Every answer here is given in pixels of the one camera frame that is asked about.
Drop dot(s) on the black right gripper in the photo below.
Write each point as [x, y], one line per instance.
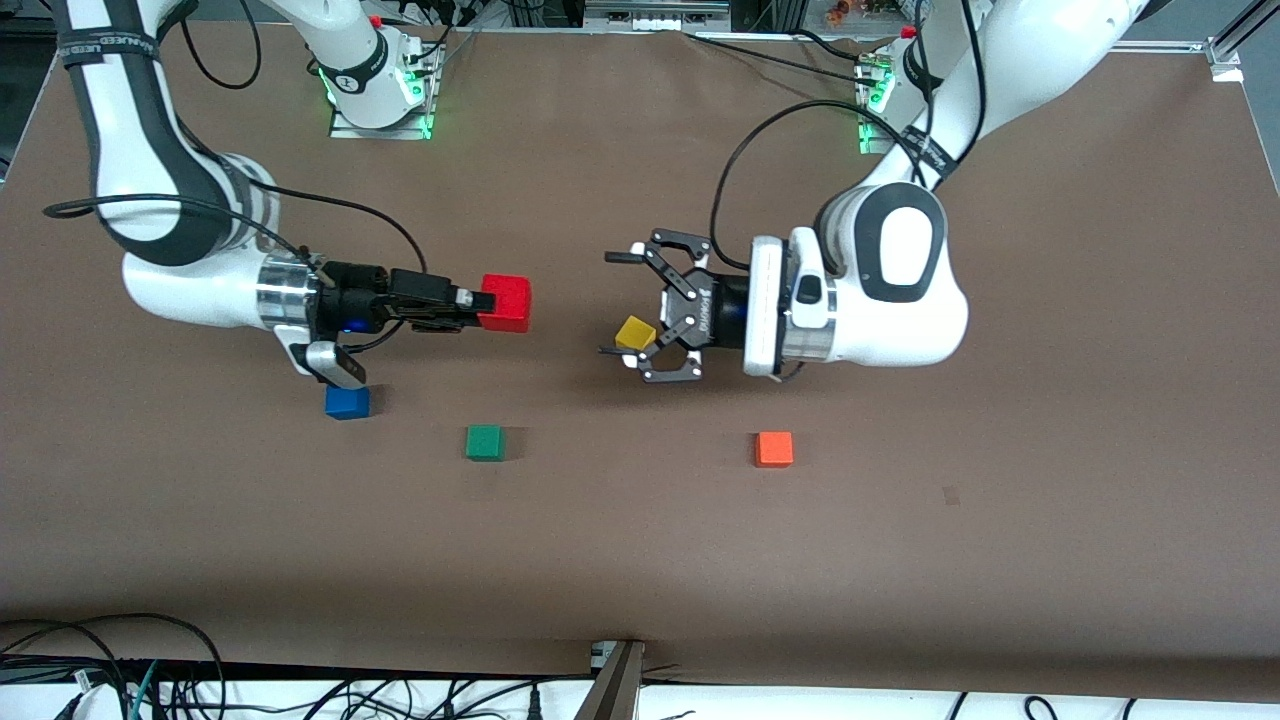
[352, 298]

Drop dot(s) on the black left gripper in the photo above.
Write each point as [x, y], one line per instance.
[722, 312]

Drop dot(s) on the red wooden block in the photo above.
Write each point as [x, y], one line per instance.
[508, 302]

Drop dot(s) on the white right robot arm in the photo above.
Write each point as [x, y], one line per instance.
[180, 290]

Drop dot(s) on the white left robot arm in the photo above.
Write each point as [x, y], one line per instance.
[900, 300]

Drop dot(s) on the yellow wooden block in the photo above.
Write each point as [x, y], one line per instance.
[635, 332]

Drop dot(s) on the blue wooden block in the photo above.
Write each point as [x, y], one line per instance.
[348, 404]

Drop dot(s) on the green wooden block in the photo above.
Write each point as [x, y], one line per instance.
[485, 442]

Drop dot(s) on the orange wooden block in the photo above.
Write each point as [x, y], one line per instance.
[774, 449]

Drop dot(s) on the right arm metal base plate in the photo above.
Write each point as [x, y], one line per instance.
[380, 133]

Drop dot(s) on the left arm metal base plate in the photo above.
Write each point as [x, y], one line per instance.
[872, 145]

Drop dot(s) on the aluminium corner bracket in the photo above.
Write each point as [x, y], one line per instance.
[1226, 60]

